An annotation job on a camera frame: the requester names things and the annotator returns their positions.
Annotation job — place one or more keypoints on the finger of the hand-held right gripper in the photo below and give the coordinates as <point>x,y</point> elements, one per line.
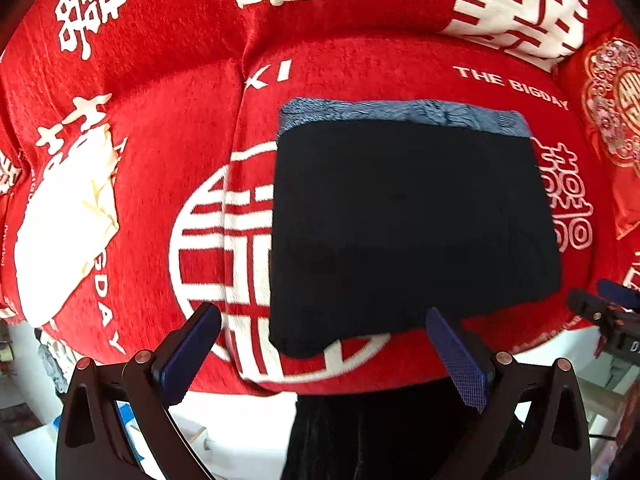
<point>587,302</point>
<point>617,291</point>

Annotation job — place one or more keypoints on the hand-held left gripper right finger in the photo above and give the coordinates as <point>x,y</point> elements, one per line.
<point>460,360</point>

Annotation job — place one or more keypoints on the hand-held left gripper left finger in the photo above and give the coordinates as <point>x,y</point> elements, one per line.
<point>192,355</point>

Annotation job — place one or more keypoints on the black pants with grey waistband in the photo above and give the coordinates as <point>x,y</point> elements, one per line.
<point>400,235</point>

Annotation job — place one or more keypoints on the wooden stool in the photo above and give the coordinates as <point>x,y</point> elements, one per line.
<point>607,400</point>

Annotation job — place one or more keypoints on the blue box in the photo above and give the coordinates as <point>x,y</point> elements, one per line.
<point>127,430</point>

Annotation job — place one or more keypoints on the dark cloth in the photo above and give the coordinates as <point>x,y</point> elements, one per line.
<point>360,435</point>

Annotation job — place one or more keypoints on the red embroidered cushion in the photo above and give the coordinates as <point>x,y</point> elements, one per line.
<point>615,110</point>

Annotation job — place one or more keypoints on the red printed blanket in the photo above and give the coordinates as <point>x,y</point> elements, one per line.
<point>175,110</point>

